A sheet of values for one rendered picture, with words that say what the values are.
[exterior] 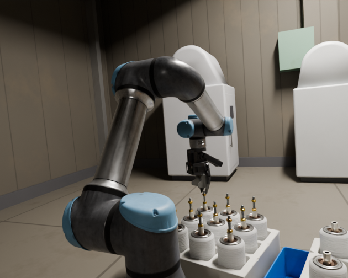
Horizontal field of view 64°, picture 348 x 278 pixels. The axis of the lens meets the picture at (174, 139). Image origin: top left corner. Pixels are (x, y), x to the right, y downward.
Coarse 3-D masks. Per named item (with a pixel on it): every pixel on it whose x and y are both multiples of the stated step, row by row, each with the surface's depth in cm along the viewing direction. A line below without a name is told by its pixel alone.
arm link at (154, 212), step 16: (144, 192) 63; (112, 208) 59; (128, 208) 54; (144, 208) 54; (160, 208) 55; (112, 224) 56; (128, 224) 54; (144, 224) 53; (160, 224) 54; (176, 224) 57; (112, 240) 56; (128, 240) 54; (144, 240) 53; (160, 240) 54; (176, 240) 57; (128, 256) 55; (144, 256) 53; (160, 256) 54; (176, 256) 57; (144, 272) 54
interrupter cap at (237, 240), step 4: (224, 236) 100; (236, 236) 99; (220, 240) 96; (224, 240) 97; (236, 240) 96; (240, 240) 95; (224, 244) 94; (228, 244) 93; (232, 244) 93; (236, 244) 93
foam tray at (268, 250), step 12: (264, 240) 110; (276, 240) 114; (216, 252) 107; (264, 252) 102; (276, 252) 114; (192, 264) 98; (204, 264) 96; (216, 264) 95; (252, 264) 94; (264, 264) 102; (192, 276) 99; (204, 276) 96; (216, 276) 93; (228, 276) 90; (240, 276) 88; (252, 276) 93; (264, 276) 102
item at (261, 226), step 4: (248, 220) 114; (264, 220) 113; (252, 224) 112; (256, 224) 111; (260, 224) 111; (264, 224) 112; (256, 228) 111; (260, 228) 112; (264, 228) 112; (260, 232) 112; (264, 232) 112; (260, 236) 112; (264, 236) 112; (260, 240) 112
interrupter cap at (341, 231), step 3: (324, 228) 100; (327, 228) 100; (330, 228) 100; (339, 228) 99; (342, 228) 99; (324, 231) 98; (327, 231) 98; (330, 231) 98; (339, 231) 98; (342, 231) 97; (345, 231) 97; (333, 234) 95; (336, 234) 95; (339, 234) 95; (342, 234) 95
